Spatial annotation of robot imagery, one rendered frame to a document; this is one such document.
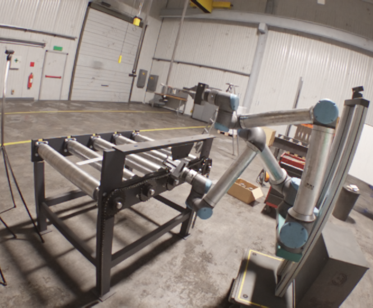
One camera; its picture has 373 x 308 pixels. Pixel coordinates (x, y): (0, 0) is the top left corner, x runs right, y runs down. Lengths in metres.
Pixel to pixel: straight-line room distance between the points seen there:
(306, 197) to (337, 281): 0.78
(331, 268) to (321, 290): 0.20
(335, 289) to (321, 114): 1.18
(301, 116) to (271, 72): 10.58
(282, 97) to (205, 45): 5.13
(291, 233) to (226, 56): 11.86
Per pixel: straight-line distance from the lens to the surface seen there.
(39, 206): 2.28
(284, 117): 1.29
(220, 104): 1.29
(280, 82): 11.67
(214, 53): 12.96
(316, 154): 1.11
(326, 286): 1.72
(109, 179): 1.29
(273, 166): 1.74
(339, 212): 4.86
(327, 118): 1.09
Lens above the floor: 1.54
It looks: 16 degrees down
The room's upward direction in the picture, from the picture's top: 13 degrees clockwise
